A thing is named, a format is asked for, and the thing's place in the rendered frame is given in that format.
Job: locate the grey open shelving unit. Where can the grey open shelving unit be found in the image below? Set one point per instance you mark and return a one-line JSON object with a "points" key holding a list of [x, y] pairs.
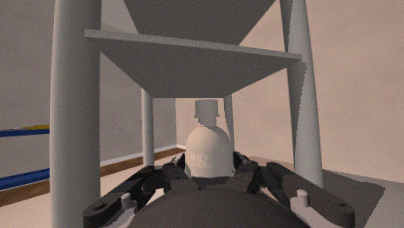
{"points": [[198, 57]]}

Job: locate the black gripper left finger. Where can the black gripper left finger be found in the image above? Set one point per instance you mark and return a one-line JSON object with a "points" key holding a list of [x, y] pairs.
{"points": [[117, 208]]}

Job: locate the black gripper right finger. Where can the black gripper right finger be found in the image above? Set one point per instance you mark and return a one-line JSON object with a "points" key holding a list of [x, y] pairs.
{"points": [[312, 204]]}

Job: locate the beige bottle with grey cap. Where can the beige bottle with grey cap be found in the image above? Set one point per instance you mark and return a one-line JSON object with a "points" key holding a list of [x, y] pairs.
{"points": [[208, 147]]}

